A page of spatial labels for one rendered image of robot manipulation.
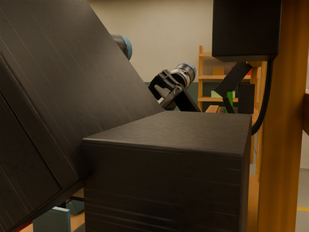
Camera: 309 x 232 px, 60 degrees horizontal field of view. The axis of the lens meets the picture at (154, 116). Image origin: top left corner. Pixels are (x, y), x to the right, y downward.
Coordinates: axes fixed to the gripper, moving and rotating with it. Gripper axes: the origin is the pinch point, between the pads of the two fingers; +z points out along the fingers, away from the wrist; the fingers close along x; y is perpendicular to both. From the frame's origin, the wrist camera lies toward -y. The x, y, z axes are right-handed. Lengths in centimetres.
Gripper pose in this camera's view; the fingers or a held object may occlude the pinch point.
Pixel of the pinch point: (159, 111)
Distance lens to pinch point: 67.7
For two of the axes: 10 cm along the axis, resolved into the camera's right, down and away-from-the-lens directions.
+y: -7.4, -6.7, -0.1
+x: 5.8, -6.3, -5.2
